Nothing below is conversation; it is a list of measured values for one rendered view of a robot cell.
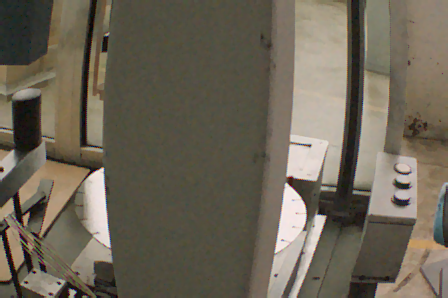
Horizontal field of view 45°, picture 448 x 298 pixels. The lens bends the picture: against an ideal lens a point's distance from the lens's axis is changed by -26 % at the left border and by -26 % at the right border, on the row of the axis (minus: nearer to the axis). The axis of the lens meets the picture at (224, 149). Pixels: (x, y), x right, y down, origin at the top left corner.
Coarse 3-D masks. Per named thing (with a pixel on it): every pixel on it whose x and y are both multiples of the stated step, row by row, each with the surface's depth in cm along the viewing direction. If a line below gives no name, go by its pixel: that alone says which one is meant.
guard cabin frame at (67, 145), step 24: (72, 0) 134; (96, 0) 134; (72, 24) 136; (72, 48) 139; (72, 72) 141; (72, 96) 143; (72, 120) 146; (48, 144) 150; (72, 144) 148; (96, 168) 148; (360, 192) 135
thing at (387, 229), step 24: (384, 168) 120; (384, 192) 111; (408, 192) 111; (384, 216) 103; (408, 216) 102; (360, 240) 123; (384, 240) 104; (408, 240) 103; (360, 264) 107; (384, 264) 106
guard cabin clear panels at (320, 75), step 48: (336, 0) 121; (384, 0) 117; (48, 48) 143; (96, 48) 139; (336, 48) 126; (384, 48) 122; (0, 96) 153; (48, 96) 148; (96, 96) 144; (336, 96) 130; (384, 96) 126; (96, 144) 148; (336, 144) 134; (384, 144) 130
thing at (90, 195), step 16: (96, 176) 99; (80, 192) 94; (96, 192) 95; (288, 192) 99; (80, 208) 89; (96, 208) 90; (288, 208) 94; (304, 208) 94; (96, 224) 86; (288, 224) 90; (304, 224) 90; (96, 240) 82; (288, 240) 86
